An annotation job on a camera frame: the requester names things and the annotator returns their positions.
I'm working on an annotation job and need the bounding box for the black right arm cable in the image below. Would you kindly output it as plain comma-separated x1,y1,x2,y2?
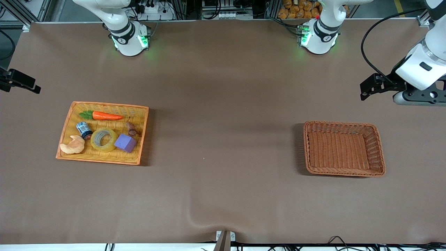
0,30,16,60

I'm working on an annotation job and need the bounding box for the brown toy root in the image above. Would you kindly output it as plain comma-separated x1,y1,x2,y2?
125,117,139,137

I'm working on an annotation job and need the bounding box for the toy croissant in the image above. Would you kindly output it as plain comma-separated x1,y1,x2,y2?
60,135,85,155

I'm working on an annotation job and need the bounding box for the small jar blue white label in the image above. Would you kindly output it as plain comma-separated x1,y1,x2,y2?
76,121,93,140

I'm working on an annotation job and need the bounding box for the yellow clear tape roll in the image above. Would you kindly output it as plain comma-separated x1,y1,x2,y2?
90,127,117,153

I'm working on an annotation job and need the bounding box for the pile of orange toy breads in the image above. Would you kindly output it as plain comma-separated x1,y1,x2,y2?
278,0,349,20

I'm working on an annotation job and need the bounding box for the purple foam cube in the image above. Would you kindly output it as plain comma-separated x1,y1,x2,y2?
114,134,137,153

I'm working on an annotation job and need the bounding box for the black cable bundle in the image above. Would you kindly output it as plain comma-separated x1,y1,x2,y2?
237,235,446,251

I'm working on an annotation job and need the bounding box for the metal table clamp bracket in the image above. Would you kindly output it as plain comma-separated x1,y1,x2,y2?
215,229,236,251

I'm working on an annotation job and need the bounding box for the brown wicker basket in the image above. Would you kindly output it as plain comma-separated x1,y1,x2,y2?
302,121,386,177

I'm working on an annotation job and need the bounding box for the white power strip with plugs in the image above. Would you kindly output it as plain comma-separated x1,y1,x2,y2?
134,0,175,21

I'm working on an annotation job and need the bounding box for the aluminium frame profile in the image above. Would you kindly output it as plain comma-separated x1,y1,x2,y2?
0,0,53,32
416,9,432,28

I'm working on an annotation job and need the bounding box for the brown table cover sheet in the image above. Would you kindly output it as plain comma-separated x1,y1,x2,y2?
0,19,446,245

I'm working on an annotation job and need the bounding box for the orange toy carrot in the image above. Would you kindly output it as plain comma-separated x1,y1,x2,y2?
79,110,124,121

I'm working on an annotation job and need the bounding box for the yellow wicker tray orange rim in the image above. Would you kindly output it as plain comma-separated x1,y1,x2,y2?
55,101,149,166

